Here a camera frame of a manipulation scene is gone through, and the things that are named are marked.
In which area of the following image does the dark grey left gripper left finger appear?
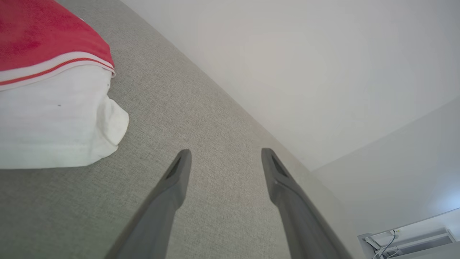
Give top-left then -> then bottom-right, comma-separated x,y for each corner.
104,149 -> 192,259

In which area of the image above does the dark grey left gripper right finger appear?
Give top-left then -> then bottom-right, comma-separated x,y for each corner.
261,148 -> 354,259

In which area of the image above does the red and white shirt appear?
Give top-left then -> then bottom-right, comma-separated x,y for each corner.
0,0 -> 130,169

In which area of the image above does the grey fabric sofa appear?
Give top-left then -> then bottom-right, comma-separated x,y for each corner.
0,0 -> 365,259

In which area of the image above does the thin white cable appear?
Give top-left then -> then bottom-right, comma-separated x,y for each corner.
374,230 -> 397,259

